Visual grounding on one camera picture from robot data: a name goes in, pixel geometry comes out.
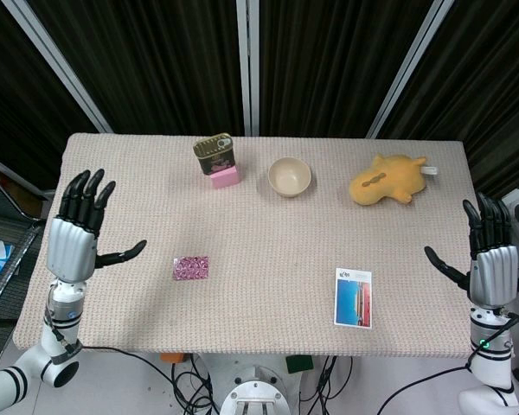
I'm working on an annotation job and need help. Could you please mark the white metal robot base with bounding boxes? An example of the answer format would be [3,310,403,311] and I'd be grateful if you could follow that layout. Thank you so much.
[219,365,302,415]

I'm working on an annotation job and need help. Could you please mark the magenta patterned packet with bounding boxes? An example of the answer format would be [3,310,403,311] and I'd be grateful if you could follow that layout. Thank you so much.
[172,255,210,282]

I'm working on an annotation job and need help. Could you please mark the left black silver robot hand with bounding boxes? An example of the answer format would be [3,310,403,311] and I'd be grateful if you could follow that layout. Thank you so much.
[46,168,148,285]

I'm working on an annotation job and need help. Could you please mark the pink cube block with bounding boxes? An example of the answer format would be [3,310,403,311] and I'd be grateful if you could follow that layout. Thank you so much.
[210,166,240,190]

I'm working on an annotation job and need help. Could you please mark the yellow plush toy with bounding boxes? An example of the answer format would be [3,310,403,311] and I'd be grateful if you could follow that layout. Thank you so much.
[349,154,440,207]

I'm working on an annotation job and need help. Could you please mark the blue red postcard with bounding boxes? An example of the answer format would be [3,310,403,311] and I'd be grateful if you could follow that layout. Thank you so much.
[333,267,373,329]

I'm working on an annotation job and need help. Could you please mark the beige woven tablecloth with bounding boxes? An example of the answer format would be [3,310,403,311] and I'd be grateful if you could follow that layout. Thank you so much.
[13,131,488,360]

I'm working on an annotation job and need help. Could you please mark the grey metal chair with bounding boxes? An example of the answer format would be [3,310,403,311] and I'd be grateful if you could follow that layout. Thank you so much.
[0,163,55,381]

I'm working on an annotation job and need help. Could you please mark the black cable tangle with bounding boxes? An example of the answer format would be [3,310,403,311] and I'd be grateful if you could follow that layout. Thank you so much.
[171,354,221,415]
[302,354,355,415]

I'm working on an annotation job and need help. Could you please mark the beige bowl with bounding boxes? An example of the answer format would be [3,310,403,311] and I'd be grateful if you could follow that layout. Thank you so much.
[267,156,312,199]

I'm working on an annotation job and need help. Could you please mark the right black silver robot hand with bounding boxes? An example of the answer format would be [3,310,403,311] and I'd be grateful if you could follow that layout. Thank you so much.
[423,192,519,309]

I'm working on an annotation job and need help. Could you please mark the white partition frame post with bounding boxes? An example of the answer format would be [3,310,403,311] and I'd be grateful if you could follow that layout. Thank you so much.
[366,0,455,139]
[235,0,260,137]
[2,0,113,134]

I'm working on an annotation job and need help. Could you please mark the black curtain panel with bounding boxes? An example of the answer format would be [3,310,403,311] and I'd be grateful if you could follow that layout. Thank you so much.
[25,0,246,135]
[0,0,101,191]
[259,0,436,138]
[378,0,519,198]

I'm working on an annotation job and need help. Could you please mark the dark luncheon meat can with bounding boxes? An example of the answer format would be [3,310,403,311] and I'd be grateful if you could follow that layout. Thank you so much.
[192,132,235,177]

